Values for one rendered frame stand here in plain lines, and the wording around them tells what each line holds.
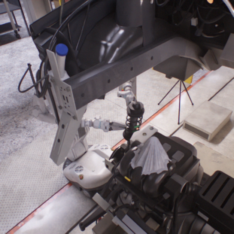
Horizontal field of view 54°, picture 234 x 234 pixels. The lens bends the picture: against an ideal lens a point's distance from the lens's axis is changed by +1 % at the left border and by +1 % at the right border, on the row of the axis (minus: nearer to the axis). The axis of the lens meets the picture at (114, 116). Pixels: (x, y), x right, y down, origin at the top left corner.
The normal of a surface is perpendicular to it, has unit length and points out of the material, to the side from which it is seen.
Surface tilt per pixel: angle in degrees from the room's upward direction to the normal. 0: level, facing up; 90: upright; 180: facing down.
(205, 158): 0
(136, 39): 90
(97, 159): 0
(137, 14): 86
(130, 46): 90
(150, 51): 90
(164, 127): 0
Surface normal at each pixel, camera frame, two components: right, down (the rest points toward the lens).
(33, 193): -0.07, -0.76
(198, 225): -0.42, -0.11
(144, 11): 0.46, 0.51
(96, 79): 0.67, 0.45
